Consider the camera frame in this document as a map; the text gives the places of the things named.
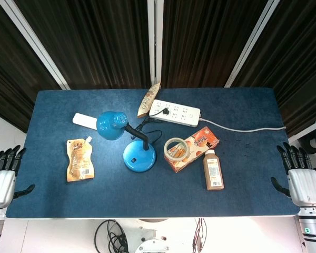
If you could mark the clear tape roll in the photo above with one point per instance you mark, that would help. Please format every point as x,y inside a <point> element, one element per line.
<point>177,148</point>

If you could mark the white rectangular remote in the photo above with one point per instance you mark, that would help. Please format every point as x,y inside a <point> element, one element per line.
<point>84,121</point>

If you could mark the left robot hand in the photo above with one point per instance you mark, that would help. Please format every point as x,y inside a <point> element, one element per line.
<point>1,184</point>

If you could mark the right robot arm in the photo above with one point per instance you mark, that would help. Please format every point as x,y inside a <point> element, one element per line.
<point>312,230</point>

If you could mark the brown juice bottle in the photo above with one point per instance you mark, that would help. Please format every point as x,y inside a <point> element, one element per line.
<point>213,170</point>

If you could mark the blue desk lamp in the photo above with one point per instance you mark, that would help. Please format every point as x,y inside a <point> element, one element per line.
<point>129,143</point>

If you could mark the beige patterned snack bag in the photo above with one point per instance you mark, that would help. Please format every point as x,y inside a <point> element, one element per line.
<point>148,100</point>

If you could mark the white power strip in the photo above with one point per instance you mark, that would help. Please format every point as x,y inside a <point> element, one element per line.
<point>175,112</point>

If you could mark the white robot torso base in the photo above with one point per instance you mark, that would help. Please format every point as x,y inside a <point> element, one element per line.
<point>150,237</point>

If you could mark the orange snack box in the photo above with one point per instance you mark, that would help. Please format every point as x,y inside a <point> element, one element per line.
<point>192,150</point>

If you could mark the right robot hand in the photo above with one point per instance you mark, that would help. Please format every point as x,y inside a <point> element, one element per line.
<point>304,184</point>

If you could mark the brown spouted drink pouch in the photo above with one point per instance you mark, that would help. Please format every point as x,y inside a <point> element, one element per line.
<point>79,160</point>

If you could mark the blue felt table mat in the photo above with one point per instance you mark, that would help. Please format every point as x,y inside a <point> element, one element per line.
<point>152,155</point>

